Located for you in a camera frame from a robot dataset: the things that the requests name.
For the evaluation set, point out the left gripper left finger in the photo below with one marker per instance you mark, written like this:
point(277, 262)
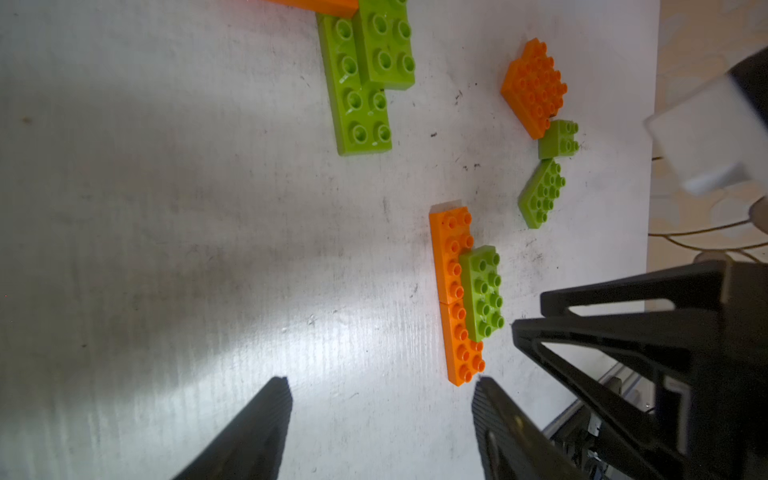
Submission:
point(251, 446)

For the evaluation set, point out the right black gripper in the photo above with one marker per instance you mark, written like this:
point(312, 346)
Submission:
point(698, 334)

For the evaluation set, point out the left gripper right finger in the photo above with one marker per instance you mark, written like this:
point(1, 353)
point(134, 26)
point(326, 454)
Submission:
point(510, 445)

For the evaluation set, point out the green brick long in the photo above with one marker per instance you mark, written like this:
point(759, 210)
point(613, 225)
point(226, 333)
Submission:
point(482, 299)
point(382, 34)

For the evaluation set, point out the orange brick top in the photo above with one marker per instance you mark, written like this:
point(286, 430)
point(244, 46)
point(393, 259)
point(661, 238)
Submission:
point(450, 231)

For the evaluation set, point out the orange brick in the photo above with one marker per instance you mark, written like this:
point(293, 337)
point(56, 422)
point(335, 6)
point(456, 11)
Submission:
point(450, 231)
point(338, 8)
point(534, 89)
point(463, 356)

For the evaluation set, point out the green brick lowest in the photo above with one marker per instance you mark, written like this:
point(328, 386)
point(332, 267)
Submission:
point(360, 117)

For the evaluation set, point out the green small brick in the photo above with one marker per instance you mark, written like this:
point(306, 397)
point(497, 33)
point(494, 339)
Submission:
point(559, 140)

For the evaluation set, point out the aluminium front rail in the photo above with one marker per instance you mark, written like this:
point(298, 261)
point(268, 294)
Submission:
point(606, 399)

